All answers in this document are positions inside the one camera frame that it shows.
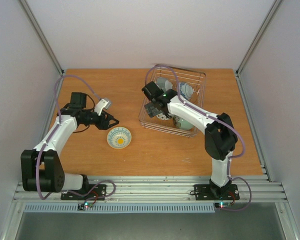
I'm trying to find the yellow blue sun bowl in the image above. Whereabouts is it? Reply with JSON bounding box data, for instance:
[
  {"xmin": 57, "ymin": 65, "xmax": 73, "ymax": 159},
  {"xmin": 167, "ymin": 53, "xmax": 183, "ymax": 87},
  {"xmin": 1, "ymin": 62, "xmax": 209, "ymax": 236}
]
[{"xmin": 106, "ymin": 126, "xmax": 132, "ymax": 150}]

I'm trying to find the grey patterned bowl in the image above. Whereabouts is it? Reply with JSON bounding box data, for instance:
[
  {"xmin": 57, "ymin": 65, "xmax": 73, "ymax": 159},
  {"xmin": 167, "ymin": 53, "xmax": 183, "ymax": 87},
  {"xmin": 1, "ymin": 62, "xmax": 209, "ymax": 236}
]
[{"xmin": 155, "ymin": 76, "xmax": 173, "ymax": 92}]

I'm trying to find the celadon green flower bowl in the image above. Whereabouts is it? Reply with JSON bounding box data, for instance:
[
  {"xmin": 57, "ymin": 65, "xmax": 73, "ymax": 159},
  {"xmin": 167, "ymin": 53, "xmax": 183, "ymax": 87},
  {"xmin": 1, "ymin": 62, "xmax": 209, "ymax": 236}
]
[{"xmin": 173, "ymin": 116, "xmax": 194, "ymax": 131}]

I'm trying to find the blue floral white bowl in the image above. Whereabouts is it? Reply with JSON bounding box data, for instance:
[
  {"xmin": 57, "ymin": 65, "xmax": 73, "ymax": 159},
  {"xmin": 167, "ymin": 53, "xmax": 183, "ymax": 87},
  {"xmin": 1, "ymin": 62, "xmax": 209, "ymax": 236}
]
[{"xmin": 178, "ymin": 82, "xmax": 194, "ymax": 100}]

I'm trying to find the chrome wire dish rack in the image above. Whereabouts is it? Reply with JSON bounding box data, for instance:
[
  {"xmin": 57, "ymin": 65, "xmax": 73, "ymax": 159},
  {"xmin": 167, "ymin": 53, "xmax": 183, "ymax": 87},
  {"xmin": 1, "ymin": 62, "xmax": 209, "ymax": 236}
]
[{"xmin": 138, "ymin": 64, "xmax": 208, "ymax": 138}]

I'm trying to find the pink patterned bowl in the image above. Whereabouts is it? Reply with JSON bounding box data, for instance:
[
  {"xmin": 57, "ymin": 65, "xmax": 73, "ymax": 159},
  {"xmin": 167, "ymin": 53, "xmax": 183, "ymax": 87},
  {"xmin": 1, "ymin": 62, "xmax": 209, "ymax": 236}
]
[{"xmin": 156, "ymin": 113, "xmax": 173, "ymax": 121}]

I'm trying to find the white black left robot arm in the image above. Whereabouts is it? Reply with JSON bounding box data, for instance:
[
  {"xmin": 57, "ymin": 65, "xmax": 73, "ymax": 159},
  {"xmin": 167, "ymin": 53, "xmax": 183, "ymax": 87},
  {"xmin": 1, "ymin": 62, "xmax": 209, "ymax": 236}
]
[{"xmin": 20, "ymin": 92, "xmax": 119, "ymax": 199}]

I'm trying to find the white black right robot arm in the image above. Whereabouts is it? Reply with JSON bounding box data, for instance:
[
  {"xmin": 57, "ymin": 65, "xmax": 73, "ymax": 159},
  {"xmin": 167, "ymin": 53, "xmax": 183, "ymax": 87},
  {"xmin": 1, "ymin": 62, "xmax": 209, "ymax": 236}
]
[{"xmin": 141, "ymin": 81, "xmax": 238, "ymax": 199}]

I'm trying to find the left green circuit board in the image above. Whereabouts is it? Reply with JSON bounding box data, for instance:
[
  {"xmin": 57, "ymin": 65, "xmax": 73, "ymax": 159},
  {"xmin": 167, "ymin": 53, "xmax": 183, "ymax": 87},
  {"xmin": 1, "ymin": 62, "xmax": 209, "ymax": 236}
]
[{"xmin": 77, "ymin": 202, "xmax": 94, "ymax": 211}]

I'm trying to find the green circuit board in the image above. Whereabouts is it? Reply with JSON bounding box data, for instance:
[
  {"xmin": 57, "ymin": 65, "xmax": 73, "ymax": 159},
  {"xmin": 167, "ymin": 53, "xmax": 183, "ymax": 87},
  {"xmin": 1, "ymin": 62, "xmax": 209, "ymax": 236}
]
[
  {"xmin": 77, "ymin": 202, "xmax": 94, "ymax": 211},
  {"xmin": 214, "ymin": 201, "xmax": 232, "ymax": 209}
]

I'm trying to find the right green circuit board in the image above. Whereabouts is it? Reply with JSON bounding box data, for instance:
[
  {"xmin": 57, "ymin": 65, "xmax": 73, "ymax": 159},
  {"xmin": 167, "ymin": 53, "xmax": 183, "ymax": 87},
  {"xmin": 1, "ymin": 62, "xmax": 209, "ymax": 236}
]
[{"xmin": 214, "ymin": 201, "xmax": 232, "ymax": 209}]

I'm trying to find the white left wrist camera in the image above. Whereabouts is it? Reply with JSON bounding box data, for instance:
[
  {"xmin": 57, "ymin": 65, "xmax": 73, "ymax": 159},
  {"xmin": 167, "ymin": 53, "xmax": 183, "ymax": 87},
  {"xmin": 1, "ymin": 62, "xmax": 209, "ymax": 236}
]
[{"xmin": 93, "ymin": 98, "xmax": 112, "ymax": 116}]

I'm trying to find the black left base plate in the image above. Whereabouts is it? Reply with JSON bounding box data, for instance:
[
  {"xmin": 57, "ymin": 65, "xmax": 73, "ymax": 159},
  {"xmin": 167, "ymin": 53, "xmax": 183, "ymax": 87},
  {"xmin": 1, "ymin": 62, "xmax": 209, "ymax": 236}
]
[{"xmin": 60, "ymin": 184, "xmax": 107, "ymax": 201}]

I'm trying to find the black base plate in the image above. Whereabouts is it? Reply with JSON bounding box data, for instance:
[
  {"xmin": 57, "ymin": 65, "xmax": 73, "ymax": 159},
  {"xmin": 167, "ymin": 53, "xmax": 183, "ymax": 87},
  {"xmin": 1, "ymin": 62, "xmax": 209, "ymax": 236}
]
[
  {"xmin": 193, "ymin": 184, "xmax": 240, "ymax": 201},
  {"xmin": 60, "ymin": 184, "xmax": 107, "ymax": 201}
]

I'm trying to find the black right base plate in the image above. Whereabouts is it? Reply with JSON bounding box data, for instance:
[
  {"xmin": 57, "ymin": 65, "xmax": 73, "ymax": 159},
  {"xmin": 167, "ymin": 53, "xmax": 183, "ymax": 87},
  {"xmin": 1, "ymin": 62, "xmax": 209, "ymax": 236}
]
[{"xmin": 193, "ymin": 184, "xmax": 240, "ymax": 201}]

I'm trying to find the grey slotted cable duct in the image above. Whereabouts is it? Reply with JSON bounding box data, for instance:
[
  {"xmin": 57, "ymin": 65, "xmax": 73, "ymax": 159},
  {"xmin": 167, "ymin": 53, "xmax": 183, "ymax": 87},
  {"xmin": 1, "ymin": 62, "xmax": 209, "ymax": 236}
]
[{"xmin": 23, "ymin": 202, "xmax": 215, "ymax": 214}]

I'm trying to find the left aluminium corner post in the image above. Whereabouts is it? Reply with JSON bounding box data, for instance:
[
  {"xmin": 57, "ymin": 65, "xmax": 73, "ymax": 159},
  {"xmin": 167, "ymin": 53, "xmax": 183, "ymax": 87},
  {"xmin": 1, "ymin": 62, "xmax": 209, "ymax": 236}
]
[{"xmin": 18, "ymin": 0, "xmax": 65, "ymax": 76}]

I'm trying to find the aluminium corner post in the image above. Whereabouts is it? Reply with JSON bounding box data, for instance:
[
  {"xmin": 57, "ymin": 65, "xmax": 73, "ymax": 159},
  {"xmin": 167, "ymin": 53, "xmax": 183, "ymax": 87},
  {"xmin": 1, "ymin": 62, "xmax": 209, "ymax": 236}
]
[
  {"xmin": 18, "ymin": 0, "xmax": 65, "ymax": 76},
  {"xmin": 235, "ymin": 0, "xmax": 284, "ymax": 77}
]

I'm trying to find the aluminium rail frame front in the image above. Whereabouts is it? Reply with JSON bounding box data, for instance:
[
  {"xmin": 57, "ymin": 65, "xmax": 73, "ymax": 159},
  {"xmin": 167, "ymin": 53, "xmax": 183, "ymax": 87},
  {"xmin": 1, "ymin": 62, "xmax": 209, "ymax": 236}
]
[{"xmin": 12, "ymin": 174, "xmax": 288, "ymax": 203}]

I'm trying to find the right aluminium corner post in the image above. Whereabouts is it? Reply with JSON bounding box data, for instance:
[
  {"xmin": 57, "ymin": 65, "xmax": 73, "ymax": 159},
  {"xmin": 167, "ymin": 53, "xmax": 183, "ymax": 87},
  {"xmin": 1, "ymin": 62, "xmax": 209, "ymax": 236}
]
[{"xmin": 235, "ymin": 0, "xmax": 284, "ymax": 77}]

